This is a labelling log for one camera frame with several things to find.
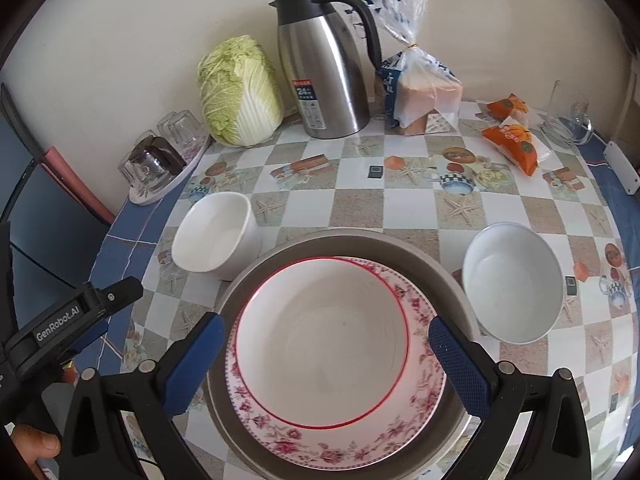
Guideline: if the large orange snack packet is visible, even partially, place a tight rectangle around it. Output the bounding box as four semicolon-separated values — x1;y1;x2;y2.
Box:
481;117;553;177

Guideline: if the stainless steel thermos jug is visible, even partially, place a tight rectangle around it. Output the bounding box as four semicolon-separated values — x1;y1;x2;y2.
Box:
270;0;383;140

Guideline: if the small white bowl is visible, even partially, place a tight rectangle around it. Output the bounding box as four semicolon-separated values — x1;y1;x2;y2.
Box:
171;191;263;282

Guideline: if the strawberry print bowl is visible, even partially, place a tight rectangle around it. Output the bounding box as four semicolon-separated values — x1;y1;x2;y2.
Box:
235;258;411;429

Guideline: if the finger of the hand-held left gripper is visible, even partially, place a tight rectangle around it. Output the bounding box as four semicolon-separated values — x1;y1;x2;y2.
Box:
92;276;145;316

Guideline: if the small orange snack packet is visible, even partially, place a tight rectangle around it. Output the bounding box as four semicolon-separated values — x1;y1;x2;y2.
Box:
484;92;532;123

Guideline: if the stainless steel plate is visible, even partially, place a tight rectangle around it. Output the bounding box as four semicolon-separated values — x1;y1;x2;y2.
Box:
206;228;482;480

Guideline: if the pink floral plate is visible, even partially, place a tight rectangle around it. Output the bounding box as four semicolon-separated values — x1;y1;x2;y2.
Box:
224;256;447;471

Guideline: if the pale blue bowl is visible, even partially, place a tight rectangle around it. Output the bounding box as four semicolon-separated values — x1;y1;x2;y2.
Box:
462;223;565;345

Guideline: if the dark board with pink edge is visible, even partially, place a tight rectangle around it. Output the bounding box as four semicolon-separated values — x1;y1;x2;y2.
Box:
0;82;118;291

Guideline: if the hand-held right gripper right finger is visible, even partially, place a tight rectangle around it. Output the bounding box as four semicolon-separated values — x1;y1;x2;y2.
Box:
428;312;594;480

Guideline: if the napa cabbage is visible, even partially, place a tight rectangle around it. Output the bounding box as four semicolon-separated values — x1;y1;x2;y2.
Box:
196;35;284;148

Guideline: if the person's left hand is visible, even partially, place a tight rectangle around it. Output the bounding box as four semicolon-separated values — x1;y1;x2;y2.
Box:
11;424;62;479

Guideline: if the white power strip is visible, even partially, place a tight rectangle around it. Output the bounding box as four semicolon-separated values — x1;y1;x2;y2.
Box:
602;141;640;196

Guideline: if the bagged sliced bread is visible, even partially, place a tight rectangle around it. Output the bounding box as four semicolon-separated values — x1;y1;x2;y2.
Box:
361;0;463;137

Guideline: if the checkered tablecloth with blue border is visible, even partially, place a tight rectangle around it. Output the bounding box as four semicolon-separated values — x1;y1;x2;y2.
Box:
65;100;640;480

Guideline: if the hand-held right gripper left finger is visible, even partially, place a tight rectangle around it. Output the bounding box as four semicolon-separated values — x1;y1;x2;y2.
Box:
60;311;226;480

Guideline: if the clear glass mug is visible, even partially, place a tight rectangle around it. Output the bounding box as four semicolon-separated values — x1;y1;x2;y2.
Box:
540;80;596;148

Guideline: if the dark brown cup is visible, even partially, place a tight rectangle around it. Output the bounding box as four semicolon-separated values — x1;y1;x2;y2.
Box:
127;135;187;181

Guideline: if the white oval tray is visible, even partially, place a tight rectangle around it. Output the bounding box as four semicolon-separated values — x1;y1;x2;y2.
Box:
127;132;212;207

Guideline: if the clear drinking glass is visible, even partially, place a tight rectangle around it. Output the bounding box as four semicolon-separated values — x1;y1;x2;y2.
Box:
118;152;166;193
156;109;206;153

